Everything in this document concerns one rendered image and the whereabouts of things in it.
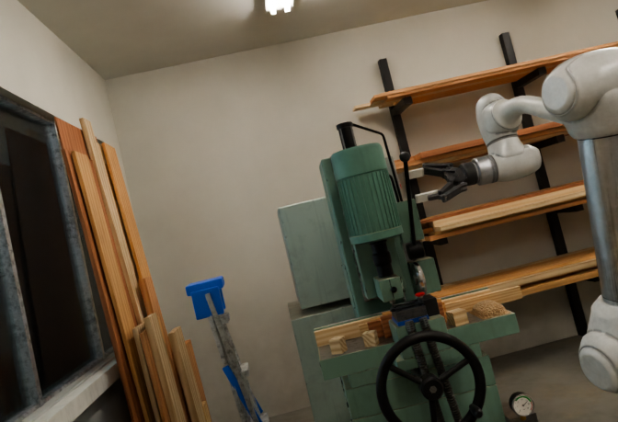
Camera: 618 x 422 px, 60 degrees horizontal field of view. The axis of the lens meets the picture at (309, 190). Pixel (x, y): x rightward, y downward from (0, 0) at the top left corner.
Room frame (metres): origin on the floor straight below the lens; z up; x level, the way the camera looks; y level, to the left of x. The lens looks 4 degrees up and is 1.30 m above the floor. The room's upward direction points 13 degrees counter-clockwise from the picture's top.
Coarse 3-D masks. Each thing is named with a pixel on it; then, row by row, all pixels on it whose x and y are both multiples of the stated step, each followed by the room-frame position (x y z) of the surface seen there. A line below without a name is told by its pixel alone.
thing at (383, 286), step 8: (376, 280) 1.78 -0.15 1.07; (384, 280) 1.73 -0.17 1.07; (392, 280) 1.73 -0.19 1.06; (400, 280) 1.73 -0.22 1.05; (376, 288) 1.83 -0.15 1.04; (384, 288) 1.73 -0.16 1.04; (400, 288) 1.73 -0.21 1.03; (384, 296) 1.73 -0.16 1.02; (392, 296) 1.73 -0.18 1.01; (400, 296) 1.73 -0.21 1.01
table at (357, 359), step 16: (480, 320) 1.63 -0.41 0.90; (496, 320) 1.62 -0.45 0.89; (512, 320) 1.62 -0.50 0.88; (464, 336) 1.62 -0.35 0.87; (480, 336) 1.62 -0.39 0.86; (496, 336) 1.62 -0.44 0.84; (320, 352) 1.70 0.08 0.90; (352, 352) 1.61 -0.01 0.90; (368, 352) 1.61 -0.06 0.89; (384, 352) 1.61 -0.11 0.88; (448, 352) 1.52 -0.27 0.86; (336, 368) 1.61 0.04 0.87; (352, 368) 1.61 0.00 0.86; (368, 368) 1.61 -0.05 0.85; (400, 368) 1.52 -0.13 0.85; (416, 368) 1.52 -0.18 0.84
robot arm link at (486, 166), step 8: (472, 160) 1.72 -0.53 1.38; (480, 160) 1.68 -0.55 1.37; (488, 160) 1.68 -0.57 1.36; (480, 168) 1.67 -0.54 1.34; (488, 168) 1.67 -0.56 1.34; (496, 168) 1.67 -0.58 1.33; (480, 176) 1.68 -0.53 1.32; (488, 176) 1.67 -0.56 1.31; (496, 176) 1.68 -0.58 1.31; (480, 184) 1.70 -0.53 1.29
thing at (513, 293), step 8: (512, 288) 1.78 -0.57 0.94; (520, 288) 1.78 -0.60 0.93; (480, 296) 1.78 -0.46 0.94; (488, 296) 1.78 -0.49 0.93; (496, 296) 1.78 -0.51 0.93; (504, 296) 1.78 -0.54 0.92; (512, 296) 1.78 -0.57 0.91; (520, 296) 1.78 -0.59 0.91; (448, 304) 1.77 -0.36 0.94; (456, 304) 1.78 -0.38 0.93; (464, 304) 1.78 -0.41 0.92; (472, 304) 1.78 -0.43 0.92; (360, 328) 1.77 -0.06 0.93; (368, 328) 1.77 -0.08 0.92
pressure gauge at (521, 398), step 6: (510, 396) 1.58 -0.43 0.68; (516, 396) 1.56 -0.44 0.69; (522, 396) 1.56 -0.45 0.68; (528, 396) 1.56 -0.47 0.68; (510, 402) 1.57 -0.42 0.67; (516, 402) 1.56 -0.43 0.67; (522, 402) 1.56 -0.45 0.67; (528, 402) 1.56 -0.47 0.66; (516, 408) 1.56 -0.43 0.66; (522, 408) 1.56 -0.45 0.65; (528, 408) 1.56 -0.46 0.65; (522, 414) 1.56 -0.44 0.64; (528, 414) 1.56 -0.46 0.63
